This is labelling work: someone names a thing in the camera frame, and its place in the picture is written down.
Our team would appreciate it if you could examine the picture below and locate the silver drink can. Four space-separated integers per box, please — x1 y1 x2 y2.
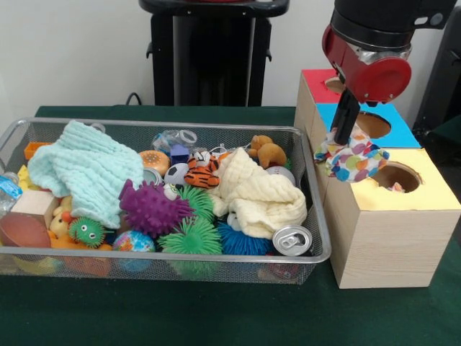
272 224 315 257

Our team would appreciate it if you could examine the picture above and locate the large green spiky ball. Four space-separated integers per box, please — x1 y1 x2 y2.
158 216 224 278

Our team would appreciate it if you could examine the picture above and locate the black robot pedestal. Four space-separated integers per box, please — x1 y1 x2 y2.
139 0 290 107

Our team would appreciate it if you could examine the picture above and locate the dark green table cloth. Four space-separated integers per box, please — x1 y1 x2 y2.
0 105 461 346

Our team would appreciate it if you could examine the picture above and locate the purple spiky ball with eyes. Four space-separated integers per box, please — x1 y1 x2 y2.
119 180 194 239

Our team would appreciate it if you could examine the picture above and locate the black cable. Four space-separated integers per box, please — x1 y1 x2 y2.
126 92 148 107

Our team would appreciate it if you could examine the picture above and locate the blue spiky ball with eyes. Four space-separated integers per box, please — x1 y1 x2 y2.
218 220 274 257

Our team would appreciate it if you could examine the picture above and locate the colourful patterned fabric toy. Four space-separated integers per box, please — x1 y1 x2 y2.
314 128 390 183

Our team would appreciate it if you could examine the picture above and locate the pale yellow cloth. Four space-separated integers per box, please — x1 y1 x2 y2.
209 148 309 240

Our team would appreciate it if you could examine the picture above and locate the mint green cloth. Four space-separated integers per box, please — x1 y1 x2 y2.
27 120 146 230

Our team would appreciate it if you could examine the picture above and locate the clear mesh bin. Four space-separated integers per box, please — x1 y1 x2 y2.
0 117 333 285

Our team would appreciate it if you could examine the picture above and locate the small green ball with eyes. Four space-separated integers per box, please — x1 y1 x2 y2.
69 216 107 248

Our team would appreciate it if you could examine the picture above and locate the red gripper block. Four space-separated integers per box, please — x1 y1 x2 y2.
321 25 413 146

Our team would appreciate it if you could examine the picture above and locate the orange bear plush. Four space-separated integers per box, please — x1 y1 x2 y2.
247 136 287 170

